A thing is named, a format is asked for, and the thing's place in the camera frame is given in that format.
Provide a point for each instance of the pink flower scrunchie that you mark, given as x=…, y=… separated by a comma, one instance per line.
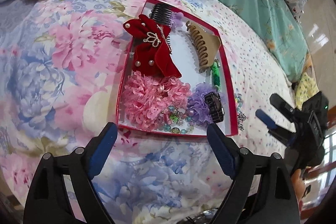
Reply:
x=145, y=97

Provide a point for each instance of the yellow floral pillow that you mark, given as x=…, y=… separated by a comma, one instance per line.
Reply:
x=304, y=90

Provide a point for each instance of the red velvet bow clip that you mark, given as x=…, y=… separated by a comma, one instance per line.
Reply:
x=152, y=53

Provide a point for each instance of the black square watch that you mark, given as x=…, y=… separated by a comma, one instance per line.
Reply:
x=214, y=103

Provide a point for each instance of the purple flower scrunchie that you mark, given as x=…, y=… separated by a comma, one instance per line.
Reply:
x=196, y=102

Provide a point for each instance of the black hair comb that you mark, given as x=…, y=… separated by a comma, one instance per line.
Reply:
x=162, y=13

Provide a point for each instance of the silver wrist watch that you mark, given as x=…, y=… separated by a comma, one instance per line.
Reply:
x=241, y=117

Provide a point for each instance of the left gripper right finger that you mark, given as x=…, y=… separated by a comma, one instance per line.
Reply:
x=225, y=150

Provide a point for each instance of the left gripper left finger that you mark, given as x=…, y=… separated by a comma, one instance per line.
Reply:
x=98, y=150

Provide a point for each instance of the right hand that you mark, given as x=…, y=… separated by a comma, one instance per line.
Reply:
x=299, y=187

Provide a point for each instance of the beige claw hair clip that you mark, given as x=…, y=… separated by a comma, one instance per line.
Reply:
x=206, y=45

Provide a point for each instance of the red jewelry box tray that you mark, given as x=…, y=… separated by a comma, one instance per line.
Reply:
x=173, y=121

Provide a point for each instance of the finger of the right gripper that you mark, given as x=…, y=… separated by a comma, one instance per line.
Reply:
x=283, y=135
x=292, y=114

